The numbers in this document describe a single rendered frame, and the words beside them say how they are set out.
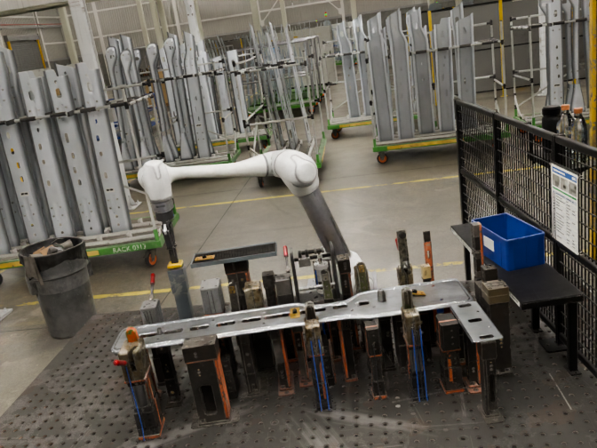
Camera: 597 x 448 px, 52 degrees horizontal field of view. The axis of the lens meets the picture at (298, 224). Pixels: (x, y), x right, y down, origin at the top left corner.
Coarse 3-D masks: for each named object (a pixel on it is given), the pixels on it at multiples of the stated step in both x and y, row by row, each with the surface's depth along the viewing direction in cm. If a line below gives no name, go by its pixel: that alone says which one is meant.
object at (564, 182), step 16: (560, 176) 218; (576, 176) 206; (560, 192) 220; (576, 192) 207; (560, 208) 222; (576, 208) 209; (560, 224) 224; (576, 224) 211; (560, 240) 226; (576, 240) 213; (576, 256) 215
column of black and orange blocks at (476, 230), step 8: (472, 224) 246; (480, 224) 245; (472, 232) 248; (480, 232) 245; (472, 240) 250; (480, 240) 246; (480, 248) 248; (480, 256) 248; (480, 264) 250; (480, 272) 251; (480, 280) 252
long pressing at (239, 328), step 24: (384, 288) 246; (432, 288) 241; (456, 288) 238; (240, 312) 245; (288, 312) 239; (336, 312) 233; (360, 312) 230; (384, 312) 227; (120, 336) 240; (168, 336) 234; (192, 336) 231
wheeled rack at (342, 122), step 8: (336, 40) 1167; (320, 56) 1092; (328, 56) 1118; (320, 64) 1096; (328, 80) 1193; (416, 112) 1108; (328, 120) 1125; (336, 120) 1155; (344, 120) 1153; (352, 120) 1128; (360, 120) 1126; (368, 120) 1121; (328, 128) 1128; (336, 128) 1126; (336, 136) 1141
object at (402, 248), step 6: (396, 234) 246; (402, 234) 243; (402, 240) 247; (402, 246) 247; (402, 252) 248; (408, 252) 247; (402, 258) 248; (408, 258) 247; (408, 264) 247; (402, 270) 248; (408, 270) 249
